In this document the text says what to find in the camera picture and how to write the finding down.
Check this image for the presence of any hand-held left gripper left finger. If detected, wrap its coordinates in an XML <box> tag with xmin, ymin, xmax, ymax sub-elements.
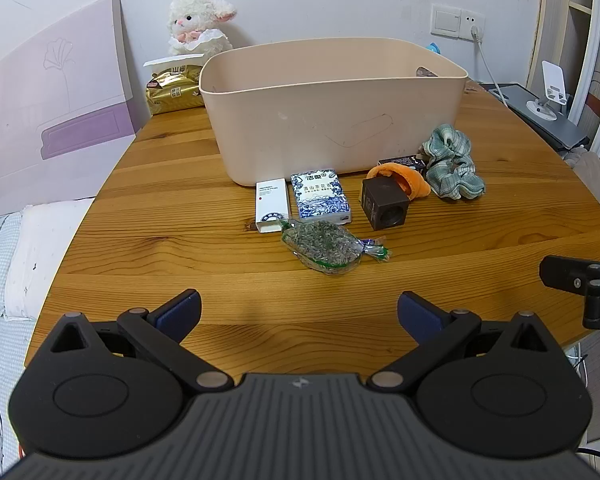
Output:
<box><xmin>27</xmin><ymin>288</ymin><xmax>234</xmax><ymax>394</ymax></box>

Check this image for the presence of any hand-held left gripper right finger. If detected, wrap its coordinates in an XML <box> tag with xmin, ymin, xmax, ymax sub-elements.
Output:
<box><xmin>370</xmin><ymin>290</ymin><xmax>574</xmax><ymax>394</ymax></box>

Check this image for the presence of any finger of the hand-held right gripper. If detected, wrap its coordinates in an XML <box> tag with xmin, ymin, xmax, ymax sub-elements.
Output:
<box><xmin>538</xmin><ymin>254</ymin><xmax>600</xmax><ymax>331</ymax></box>

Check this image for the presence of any beige cloth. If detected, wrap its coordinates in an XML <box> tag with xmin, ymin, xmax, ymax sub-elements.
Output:
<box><xmin>564</xmin><ymin>149</ymin><xmax>600</xmax><ymax>212</ymax></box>

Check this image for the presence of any dark brown cube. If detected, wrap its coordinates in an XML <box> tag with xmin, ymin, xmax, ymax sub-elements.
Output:
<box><xmin>360</xmin><ymin>175</ymin><xmax>411</xmax><ymax>232</ymax></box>

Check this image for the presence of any clear bag of dried herbs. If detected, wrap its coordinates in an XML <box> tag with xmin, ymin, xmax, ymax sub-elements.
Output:
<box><xmin>279</xmin><ymin>217</ymin><xmax>393</xmax><ymax>276</ymax></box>

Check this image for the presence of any grey laptop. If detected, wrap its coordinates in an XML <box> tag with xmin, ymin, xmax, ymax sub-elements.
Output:
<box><xmin>487</xmin><ymin>82</ymin><xmax>592</xmax><ymax>152</ymax></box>

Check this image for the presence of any orange cloth pouch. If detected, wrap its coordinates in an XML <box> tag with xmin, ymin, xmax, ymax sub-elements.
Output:
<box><xmin>364</xmin><ymin>160</ymin><xmax>431</xmax><ymax>202</ymax></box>

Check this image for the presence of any small white box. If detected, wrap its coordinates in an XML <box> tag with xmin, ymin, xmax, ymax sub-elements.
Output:
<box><xmin>255</xmin><ymin>178</ymin><xmax>290</xmax><ymax>235</ymax></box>

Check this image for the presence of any white pillow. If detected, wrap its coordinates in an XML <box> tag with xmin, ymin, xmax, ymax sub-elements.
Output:
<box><xmin>2</xmin><ymin>198</ymin><xmax>96</xmax><ymax>322</ymax></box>

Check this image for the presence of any green plaid scrunchie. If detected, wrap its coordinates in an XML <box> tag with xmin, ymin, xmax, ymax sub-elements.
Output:
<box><xmin>420</xmin><ymin>123</ymin><xmax>487</xmax><ymax>201</ymax></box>

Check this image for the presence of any small black box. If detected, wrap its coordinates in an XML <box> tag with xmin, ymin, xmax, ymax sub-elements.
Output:
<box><xmin>377</xmin><ymin>153</ymin><xmax>427</xmax><ymax>171</ymax></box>

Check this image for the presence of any blue white patterned box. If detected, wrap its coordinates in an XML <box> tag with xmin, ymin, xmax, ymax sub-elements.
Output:
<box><xmin>290</xmin><ymin>170</ymin><xmax>353</xmax><ymax>225</ymax></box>

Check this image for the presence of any white phone stand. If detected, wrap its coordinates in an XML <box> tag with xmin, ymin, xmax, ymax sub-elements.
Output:
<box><xmin>525</xmin><ymin>60</ymin><xmax>572</xmax><ymax>121</ymax></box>

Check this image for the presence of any gold foil packet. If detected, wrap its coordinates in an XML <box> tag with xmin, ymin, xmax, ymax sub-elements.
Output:
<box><xmin>145</xmin><ymin>65</ymin><xmax>206</xmax><ymax>116</ymax></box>

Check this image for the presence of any beige plastic storage bin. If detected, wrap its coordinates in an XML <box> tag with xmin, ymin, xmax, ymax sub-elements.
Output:
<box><xmin>198</xmin><ymin>36</ymin><xmax>469</xmax><ymax>187</ymax></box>

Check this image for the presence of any white shelf unit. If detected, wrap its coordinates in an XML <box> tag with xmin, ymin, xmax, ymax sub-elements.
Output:
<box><xmin>525</xmin><ymin>0</ymin><xmax>600</xmax><ymax>157</ymax></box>

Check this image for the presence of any white tissue pack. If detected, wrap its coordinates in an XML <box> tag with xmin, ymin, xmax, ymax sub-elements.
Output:
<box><xmin>143</xmin><ymin>51</ymin><xmax>206</xmax><ymax>69</ymax></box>

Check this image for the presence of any pink white headboard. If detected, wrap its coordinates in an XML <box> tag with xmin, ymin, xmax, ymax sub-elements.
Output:
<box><xmin>0</xmin><ymin>0</ymin><xmax>137</xmax><ymax>221</ymax></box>

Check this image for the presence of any white plush lamb toy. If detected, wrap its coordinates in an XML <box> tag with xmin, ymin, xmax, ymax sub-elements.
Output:
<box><xmin>167</xmin><ymin>0</ymin><xmax>238</xmax><ymax>57</ymax></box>

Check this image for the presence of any white plug and cable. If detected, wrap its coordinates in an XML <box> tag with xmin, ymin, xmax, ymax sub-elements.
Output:
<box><xmin>469</xmin><ymin>24</ymin><xmax>512</xmax><ymax>107</ymax></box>

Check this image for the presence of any white wall socket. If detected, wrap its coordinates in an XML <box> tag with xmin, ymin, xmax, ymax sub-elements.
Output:
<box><xmin>460</xmin><ymin>8</ymin><xmax>486</xmax><ymax>41</ymax></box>

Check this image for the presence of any white light switch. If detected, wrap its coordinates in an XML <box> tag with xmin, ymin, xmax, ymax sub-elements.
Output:
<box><xmin>430</xmin><ymin>3</ymin><xmax>463</xmax><ymax>39</ymax></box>

